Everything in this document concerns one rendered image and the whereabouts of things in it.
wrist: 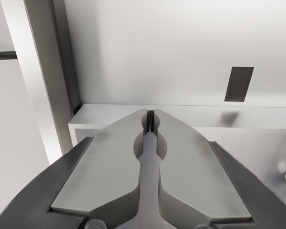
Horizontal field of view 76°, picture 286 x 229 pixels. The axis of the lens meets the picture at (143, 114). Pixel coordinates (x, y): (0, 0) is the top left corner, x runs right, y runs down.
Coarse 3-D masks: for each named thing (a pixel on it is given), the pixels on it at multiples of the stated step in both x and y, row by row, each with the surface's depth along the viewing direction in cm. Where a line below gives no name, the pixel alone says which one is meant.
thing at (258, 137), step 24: (72, 120) 14; (96, 120) 14; (192, 120) 14; (216, 120) 14; (240, 120) 14; (264, 120) 14; (144, 144) 18; (240, 144) 17; (264, 144) 17; (144, 168) 19; (264, 168) 19; (144, 192) 21; (144, 216) 23
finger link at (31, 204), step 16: (80, 144) 9; (64, 160) 8; (48, 176) 7; (64, 176) 7; (32, 192) 6; (48, 192) 6; (16, 208) 6; (32, 208) 6; (48, 208) 6; (0, 224) 5; (16, 224) 5; (32, 224) 5; (48, 224) 5; (64, 224) 5; (80, 224) 5
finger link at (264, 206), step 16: (224, 160) 8; (240, 176) 7; (256, 176) 7; (240, 192) 6; (256, 192) 6; (272, 192) 6; (256, 208) 6; (272, 208) 6; (224, 224) 5; (240, 224) 5; (256, 224) 5; (272, 224) 5
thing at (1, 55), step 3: (0, 51) 93; (3, 51) 93; (6, 51) 93; (9, 51) 94; (12, 51) 94; (15, 51) 94; (0, 54) 92; (3, 54) 92; (6, 54) 93; (9, 54) 93; (12, 54) 93; (15, 54) 94; (0, 57) 92; (3, 57) 93; (6, 57) 93; (9, 57) 93; (12, 57) 94; (15, 57) 94
